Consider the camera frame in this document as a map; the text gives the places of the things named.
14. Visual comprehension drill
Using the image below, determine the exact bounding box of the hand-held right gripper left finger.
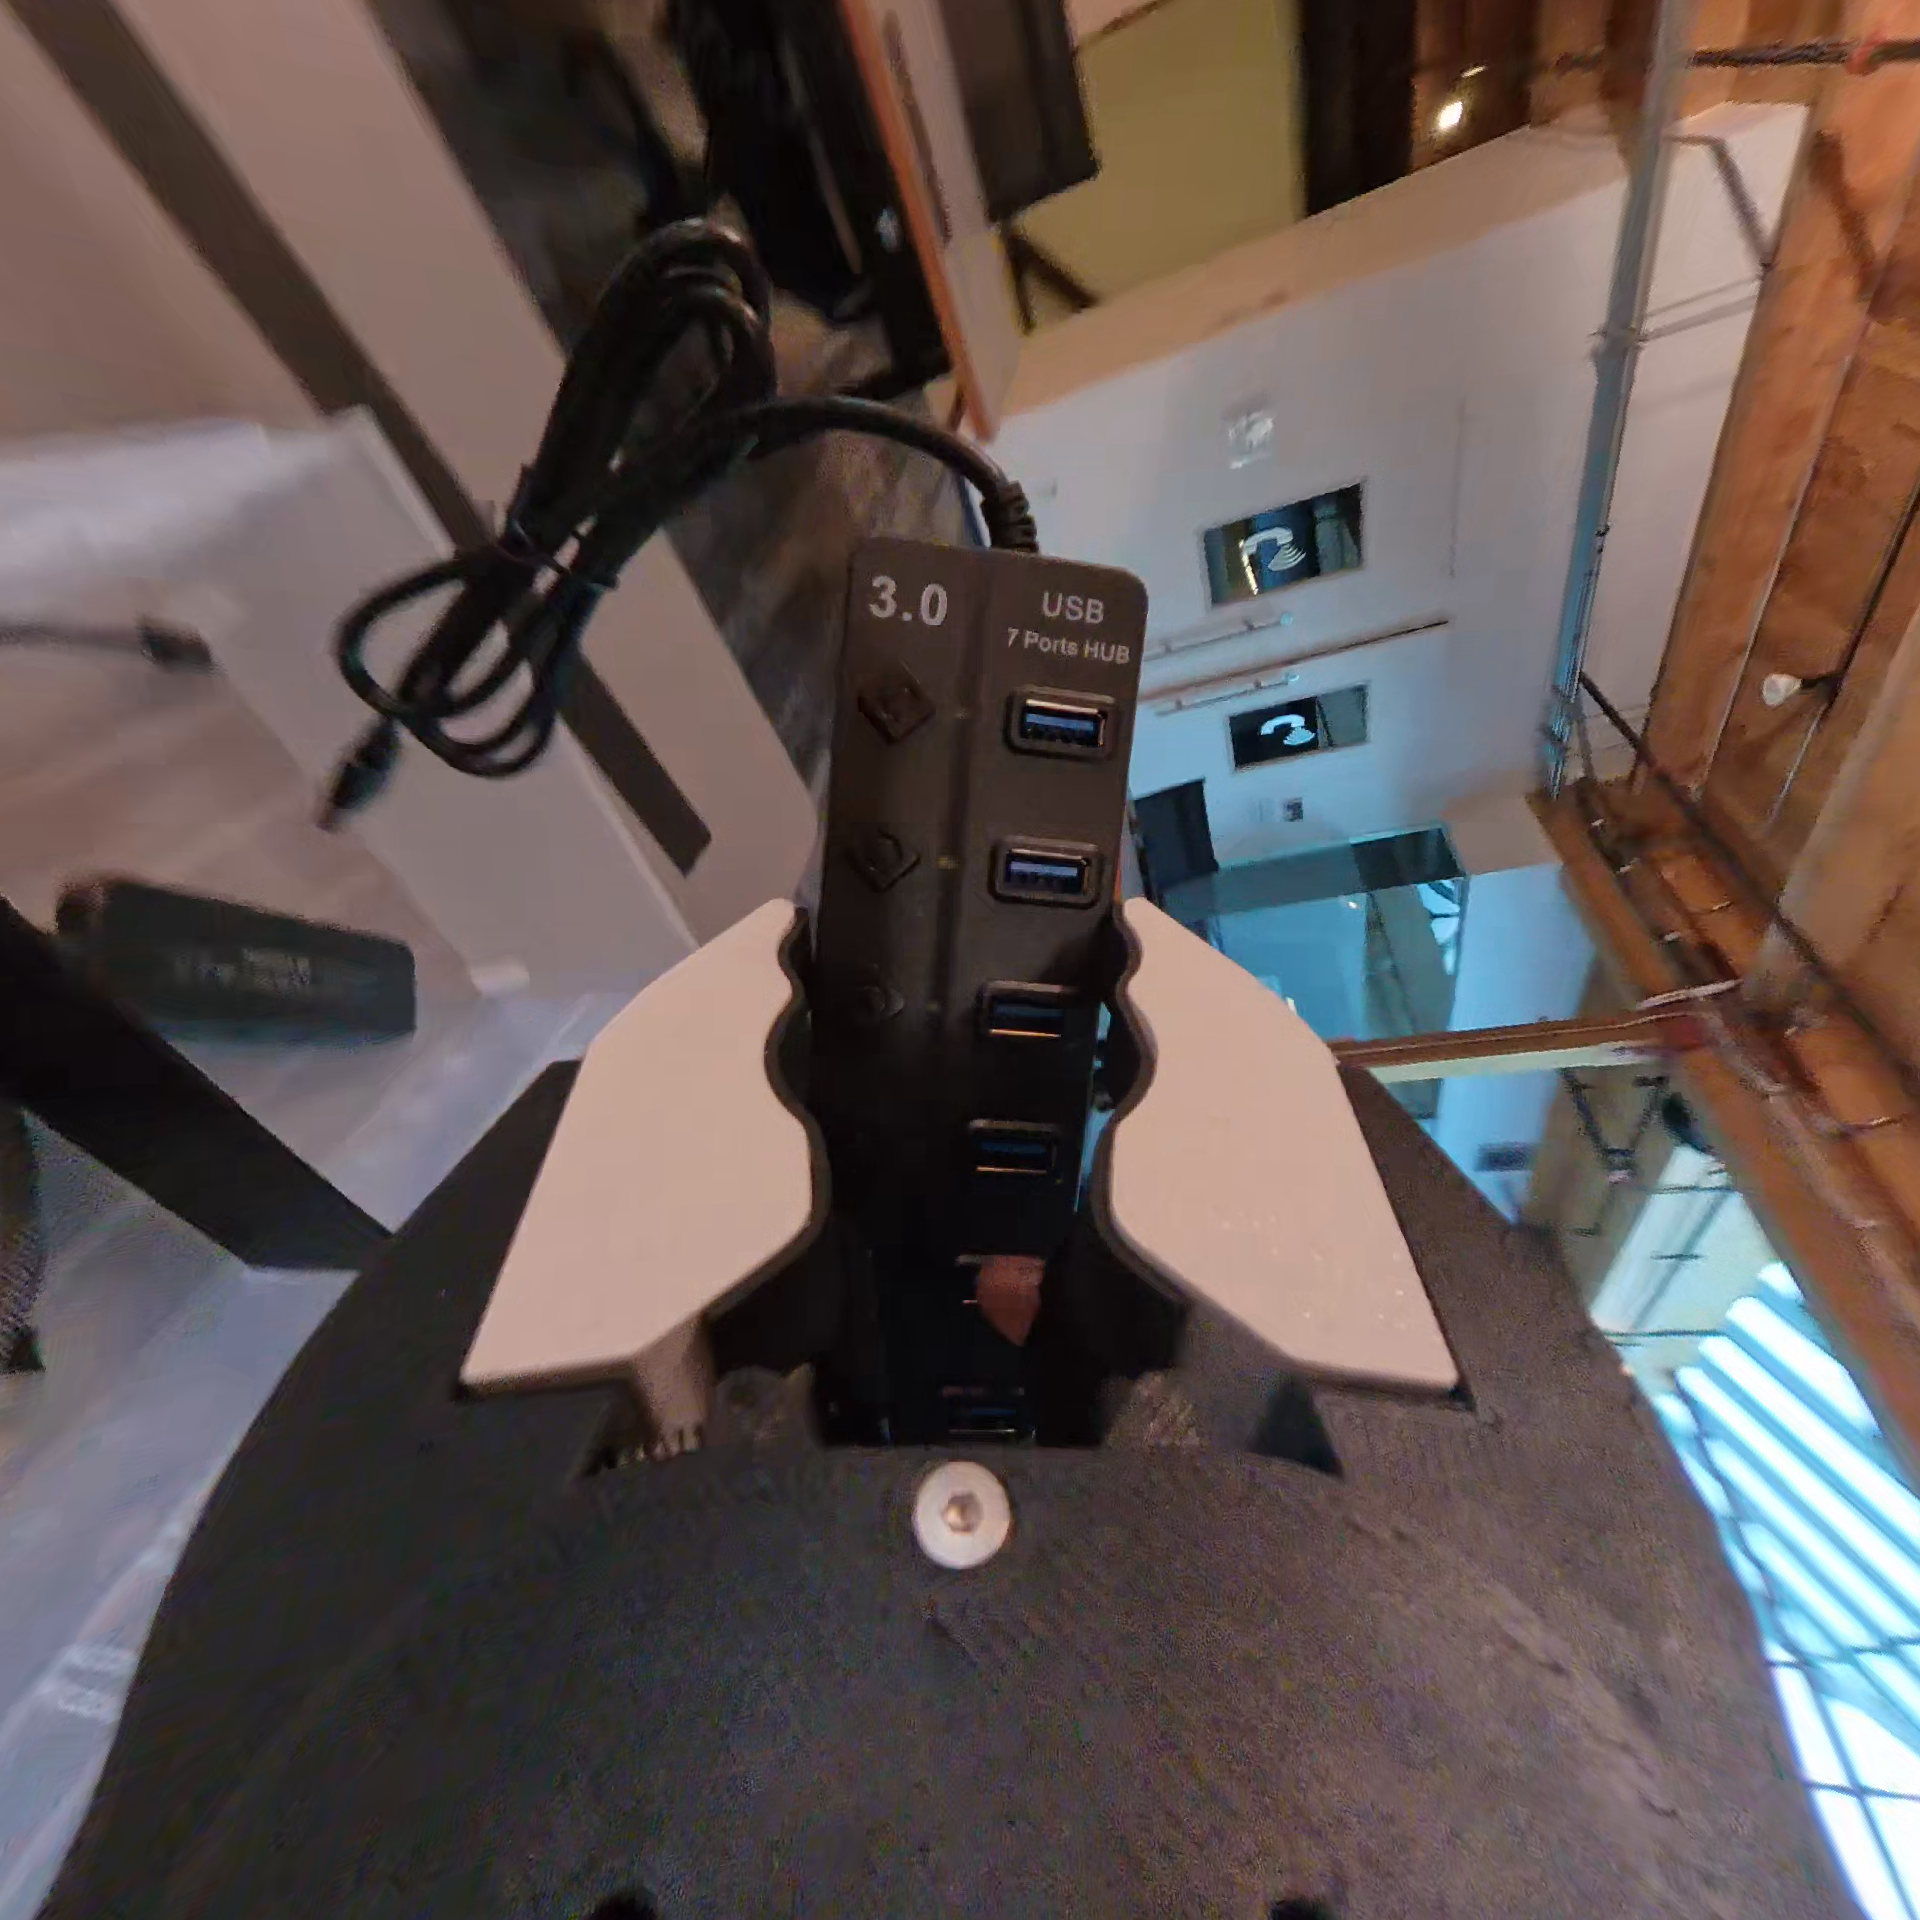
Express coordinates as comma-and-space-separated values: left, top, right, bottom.
458, 896, 837, 1441

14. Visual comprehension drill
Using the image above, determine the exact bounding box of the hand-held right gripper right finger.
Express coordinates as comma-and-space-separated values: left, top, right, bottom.
1091, 896, 1465, 1390

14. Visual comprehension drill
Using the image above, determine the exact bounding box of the black USB hub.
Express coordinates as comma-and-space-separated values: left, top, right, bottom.
810, 538, 1154, 1449

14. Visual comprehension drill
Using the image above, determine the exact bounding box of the clear plastic bin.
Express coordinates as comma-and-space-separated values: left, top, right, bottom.
0, 406, 819, 1893

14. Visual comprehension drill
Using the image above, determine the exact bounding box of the black hub cable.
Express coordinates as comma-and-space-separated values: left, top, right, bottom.
315, 218, 1041, 835

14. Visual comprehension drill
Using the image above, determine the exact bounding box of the black oblong device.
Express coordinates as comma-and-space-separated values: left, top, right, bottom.
58, 877, 419, 1048

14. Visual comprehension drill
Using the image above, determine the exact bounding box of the dark wall sign white logo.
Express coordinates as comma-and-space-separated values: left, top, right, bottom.
1228, 681, 1371, 770
1199, 480, 1366, 608

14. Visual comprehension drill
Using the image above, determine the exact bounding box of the grey wall conduit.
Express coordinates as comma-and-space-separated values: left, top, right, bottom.
1546, 0, 1705, 789

